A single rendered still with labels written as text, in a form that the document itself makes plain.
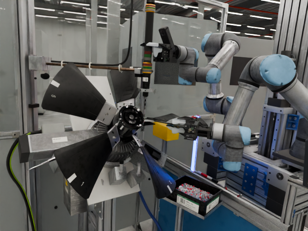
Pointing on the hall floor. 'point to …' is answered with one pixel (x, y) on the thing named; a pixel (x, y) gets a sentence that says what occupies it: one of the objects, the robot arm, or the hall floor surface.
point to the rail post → (155, 212)
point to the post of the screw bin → (179, 219)
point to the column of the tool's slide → (36, 206)
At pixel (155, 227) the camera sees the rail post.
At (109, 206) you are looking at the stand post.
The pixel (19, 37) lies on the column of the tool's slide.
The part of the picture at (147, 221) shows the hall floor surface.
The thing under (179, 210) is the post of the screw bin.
